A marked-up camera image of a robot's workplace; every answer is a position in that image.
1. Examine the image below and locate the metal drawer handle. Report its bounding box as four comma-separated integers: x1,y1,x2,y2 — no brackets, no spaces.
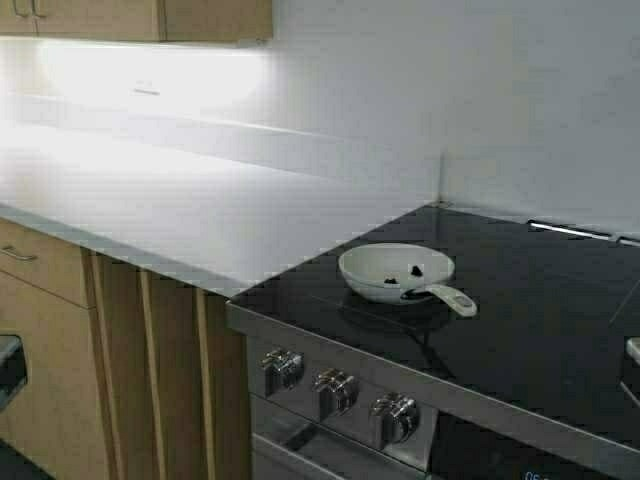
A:
0,245,38,262

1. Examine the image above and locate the black robot base left corner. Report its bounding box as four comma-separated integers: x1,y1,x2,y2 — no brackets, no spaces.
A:
1,335,28,410

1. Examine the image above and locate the stainless steel stove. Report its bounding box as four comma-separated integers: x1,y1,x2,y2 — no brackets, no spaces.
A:
227,206,639,479

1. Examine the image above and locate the chrome stove knob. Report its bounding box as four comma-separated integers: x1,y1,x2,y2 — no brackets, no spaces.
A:
260,349,305,396
312,369,359,418
369,393,420,448

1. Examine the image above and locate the chrome stove knob middle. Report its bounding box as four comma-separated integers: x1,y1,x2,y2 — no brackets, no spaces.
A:
312,369,359,418

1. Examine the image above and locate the wooden base cabinet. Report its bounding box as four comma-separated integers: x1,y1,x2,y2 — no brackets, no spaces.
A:
1,220,251,479

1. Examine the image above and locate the wooden upper cabinet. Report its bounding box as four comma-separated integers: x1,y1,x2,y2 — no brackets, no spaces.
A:
1,0,274,44

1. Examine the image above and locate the chrome stove knob left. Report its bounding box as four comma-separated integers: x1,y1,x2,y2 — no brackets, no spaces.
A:
260,349,305,396

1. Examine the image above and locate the chrome stove knob right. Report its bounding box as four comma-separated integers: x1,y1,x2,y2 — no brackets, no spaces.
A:
369,393,420,448

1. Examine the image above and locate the white frying pan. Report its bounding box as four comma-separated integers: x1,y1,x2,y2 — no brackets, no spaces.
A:
338,243,478,318

